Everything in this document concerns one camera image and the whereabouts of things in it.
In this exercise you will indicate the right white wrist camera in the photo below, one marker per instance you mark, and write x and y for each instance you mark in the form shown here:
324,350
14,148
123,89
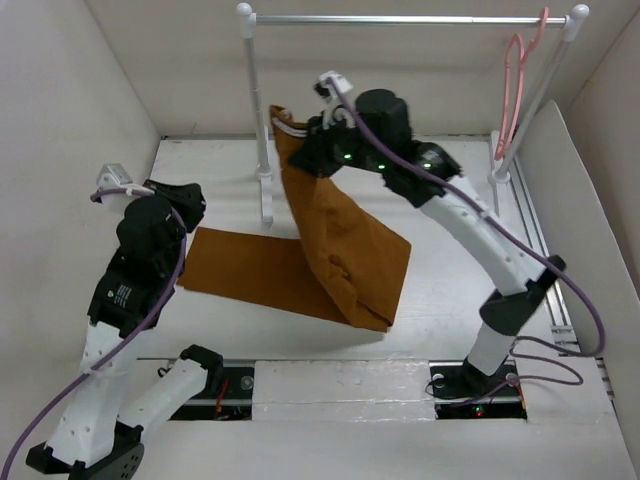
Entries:
330,85

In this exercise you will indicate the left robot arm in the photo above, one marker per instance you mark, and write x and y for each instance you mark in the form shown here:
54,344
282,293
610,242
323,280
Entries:
97,436

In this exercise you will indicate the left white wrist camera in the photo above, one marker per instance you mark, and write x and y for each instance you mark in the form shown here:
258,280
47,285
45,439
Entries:
113,177

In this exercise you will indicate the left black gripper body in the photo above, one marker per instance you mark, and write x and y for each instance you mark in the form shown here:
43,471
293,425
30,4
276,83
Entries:
180,243

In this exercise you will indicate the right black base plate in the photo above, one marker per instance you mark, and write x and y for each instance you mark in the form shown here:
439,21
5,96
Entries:
456,399

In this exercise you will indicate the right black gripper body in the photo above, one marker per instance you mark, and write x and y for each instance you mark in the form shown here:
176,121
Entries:
343,147

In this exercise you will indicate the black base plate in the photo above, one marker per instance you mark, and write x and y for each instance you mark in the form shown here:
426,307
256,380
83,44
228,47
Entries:
231,400
456,399

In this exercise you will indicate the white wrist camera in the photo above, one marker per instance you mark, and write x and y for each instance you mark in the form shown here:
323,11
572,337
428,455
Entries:
330,85
113,177

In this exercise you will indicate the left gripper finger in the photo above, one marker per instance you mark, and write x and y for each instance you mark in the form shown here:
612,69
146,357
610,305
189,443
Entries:
189,202
159,188

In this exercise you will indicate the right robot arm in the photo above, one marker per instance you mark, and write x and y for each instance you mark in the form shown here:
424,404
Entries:
427,176

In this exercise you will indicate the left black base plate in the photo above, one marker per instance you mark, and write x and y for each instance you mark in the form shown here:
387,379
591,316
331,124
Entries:
231,400

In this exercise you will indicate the brown trousers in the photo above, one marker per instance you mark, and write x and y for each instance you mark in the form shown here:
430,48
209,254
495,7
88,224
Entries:
345,266

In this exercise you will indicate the pink plastic hanger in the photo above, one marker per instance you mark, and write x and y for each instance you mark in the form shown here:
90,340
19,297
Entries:
515,59

